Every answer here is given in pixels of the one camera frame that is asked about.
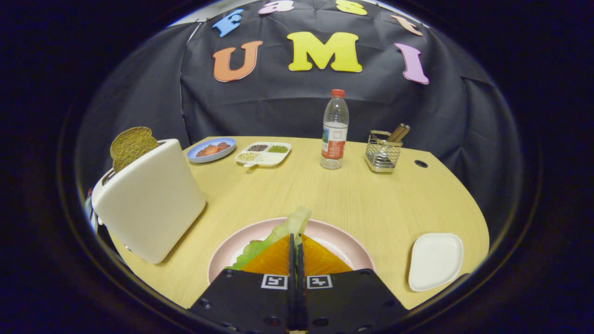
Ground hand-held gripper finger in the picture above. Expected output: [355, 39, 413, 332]
[188, 233, 296, 332]
[297, 234, 409, 334]

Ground green lettuce leaf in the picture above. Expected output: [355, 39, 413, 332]
[225, 206, 312, 270]

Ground brown bread slice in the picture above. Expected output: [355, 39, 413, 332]
[110, 127, 159, 174]

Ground pink plate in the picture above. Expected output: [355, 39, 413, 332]
[207, 217, 375, 284]

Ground white divided dish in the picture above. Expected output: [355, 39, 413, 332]
[235, 141, 292, 168]

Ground white square plate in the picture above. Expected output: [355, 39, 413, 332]
[408, 233, 464, 292]

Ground blue plate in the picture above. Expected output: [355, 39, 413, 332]
[187, 137, 237, 164]

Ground clear red-capped water bottle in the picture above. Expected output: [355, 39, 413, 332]
[320, 89, 349, 170]

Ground orange red food slices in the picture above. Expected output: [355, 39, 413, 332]
[196, 142, 231, 157]

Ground white toaster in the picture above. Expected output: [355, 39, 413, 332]
[91, 138, 207, 265]

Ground metal wire utensil holder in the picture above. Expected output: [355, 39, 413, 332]
[364, 130, 402, 174]

